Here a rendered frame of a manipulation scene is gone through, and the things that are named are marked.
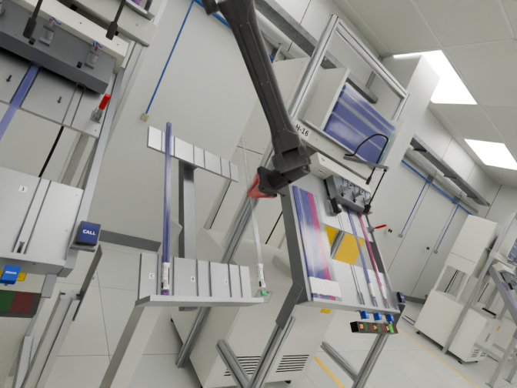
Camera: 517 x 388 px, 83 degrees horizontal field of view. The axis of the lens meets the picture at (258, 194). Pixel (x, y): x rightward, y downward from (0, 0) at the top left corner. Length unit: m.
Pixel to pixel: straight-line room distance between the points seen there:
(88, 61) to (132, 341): 0.82
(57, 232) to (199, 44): 2.28
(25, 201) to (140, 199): 2.04
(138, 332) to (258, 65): 0.81
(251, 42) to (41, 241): 0.58
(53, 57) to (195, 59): 1.88
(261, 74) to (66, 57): 0.61
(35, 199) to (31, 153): 1.87
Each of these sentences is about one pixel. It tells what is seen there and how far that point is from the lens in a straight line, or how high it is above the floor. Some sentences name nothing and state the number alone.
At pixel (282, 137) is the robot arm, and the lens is 0.66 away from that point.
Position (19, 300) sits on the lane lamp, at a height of 0.66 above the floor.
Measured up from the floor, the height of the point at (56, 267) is 0.72.
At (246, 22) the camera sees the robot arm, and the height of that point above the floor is 1.29.
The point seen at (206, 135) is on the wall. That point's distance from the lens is 2.84.
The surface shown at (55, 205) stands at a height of 0.81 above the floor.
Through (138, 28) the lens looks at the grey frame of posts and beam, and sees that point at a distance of 1.18.
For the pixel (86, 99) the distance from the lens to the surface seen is 1.03.
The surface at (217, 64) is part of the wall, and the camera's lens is 2.87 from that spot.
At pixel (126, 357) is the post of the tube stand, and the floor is 0.40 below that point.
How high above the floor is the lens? 1.06
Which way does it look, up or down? 3 degrees down
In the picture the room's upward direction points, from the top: 24 degrees clockwise
